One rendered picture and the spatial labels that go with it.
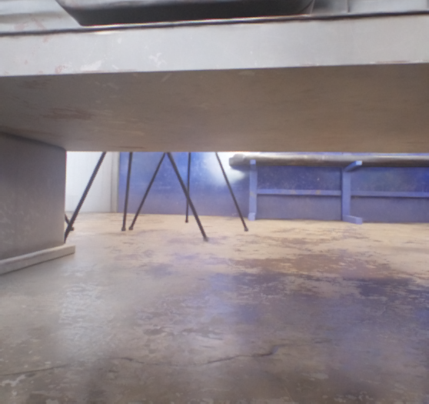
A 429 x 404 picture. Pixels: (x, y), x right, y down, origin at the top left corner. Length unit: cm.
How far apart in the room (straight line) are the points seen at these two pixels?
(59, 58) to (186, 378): 47
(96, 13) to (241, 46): 23
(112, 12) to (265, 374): 55
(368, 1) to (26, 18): 67
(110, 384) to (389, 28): 56
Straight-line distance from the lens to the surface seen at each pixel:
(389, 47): 50
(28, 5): 87
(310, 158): 341
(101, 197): 426
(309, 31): 49
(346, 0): 72
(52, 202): 129
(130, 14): 58
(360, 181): 399
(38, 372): 53
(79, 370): 51
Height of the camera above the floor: 23
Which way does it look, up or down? 1 degrees up
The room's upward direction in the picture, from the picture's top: 1 degrees clockwise
